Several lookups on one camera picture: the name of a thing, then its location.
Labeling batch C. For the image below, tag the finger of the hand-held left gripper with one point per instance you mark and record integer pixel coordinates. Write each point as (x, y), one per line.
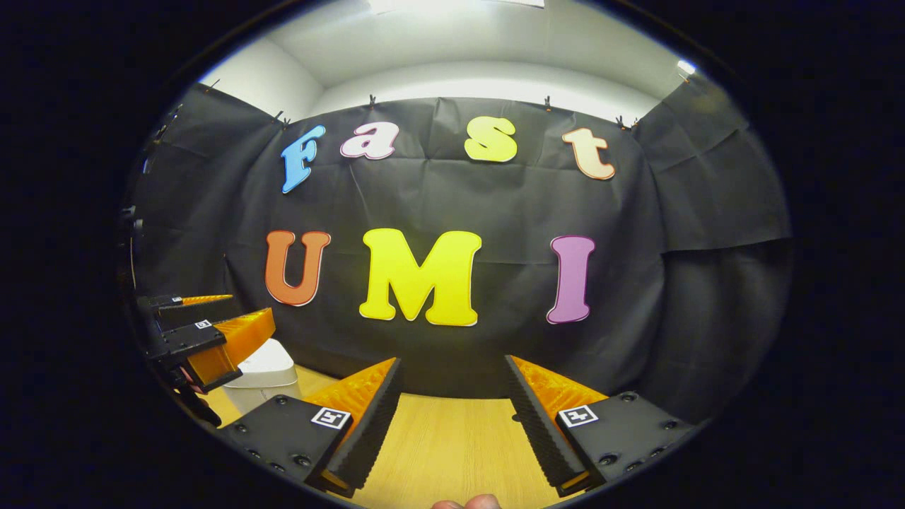
(198, 311)
(191, 339)

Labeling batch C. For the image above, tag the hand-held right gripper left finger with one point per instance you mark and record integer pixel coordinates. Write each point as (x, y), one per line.
(371, 431)

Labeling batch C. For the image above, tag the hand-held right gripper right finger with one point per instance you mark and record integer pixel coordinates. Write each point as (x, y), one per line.
(541, 431)

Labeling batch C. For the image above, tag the white desktop garbage bin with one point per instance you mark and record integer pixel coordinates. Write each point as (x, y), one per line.
(269, 371)

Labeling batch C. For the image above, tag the wooden desktop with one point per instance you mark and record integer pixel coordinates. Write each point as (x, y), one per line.
(452, 452)

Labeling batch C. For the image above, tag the black backdrop cloth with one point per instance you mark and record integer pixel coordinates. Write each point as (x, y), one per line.
(509, 205)

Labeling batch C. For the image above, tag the small ceiling light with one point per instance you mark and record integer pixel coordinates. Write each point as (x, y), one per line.
(686, 67)

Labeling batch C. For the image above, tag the ceiling light panel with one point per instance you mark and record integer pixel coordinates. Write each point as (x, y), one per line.
(452, 3)

